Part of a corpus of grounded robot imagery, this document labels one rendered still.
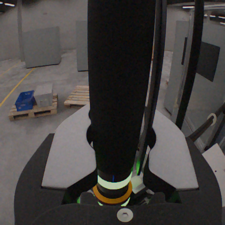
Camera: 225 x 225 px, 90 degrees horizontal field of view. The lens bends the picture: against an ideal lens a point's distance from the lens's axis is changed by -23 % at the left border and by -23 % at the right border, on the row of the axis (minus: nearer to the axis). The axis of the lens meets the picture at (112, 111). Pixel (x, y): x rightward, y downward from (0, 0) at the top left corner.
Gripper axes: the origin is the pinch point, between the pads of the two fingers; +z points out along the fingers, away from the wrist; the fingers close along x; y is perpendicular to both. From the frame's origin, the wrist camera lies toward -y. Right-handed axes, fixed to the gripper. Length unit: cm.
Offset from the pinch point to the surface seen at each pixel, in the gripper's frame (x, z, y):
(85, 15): -245, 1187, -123
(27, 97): -219, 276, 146
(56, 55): -282, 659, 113
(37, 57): -378, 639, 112
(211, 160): 40, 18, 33
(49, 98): -136, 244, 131
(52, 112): -129, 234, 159
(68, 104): -100, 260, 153
